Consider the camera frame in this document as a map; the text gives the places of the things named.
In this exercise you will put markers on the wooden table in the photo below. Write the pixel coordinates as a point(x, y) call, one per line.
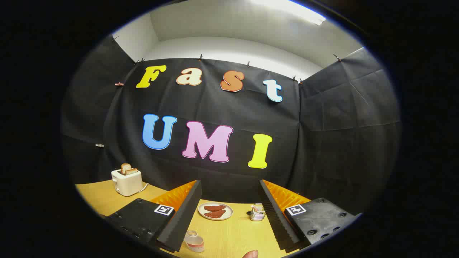
point(233, 236)

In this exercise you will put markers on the clear juice bottle red label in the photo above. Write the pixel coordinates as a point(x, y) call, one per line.
point(195, 244)

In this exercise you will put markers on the brown meat patty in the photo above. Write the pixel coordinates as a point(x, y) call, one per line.
point(214, 208)
point(215, 214)

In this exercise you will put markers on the white round plate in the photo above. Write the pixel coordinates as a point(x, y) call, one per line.
point(229, 212)

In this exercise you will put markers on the toast slice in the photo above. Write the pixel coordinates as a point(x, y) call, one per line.
point(125, 167)
point(132, 171)

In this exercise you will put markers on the cream toaster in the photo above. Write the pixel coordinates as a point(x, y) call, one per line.
point(127, 183)

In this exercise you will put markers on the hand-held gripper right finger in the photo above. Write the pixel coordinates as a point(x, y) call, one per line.
point(278, 222)

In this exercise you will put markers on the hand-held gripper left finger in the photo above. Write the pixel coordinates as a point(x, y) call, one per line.
point(179, 225)

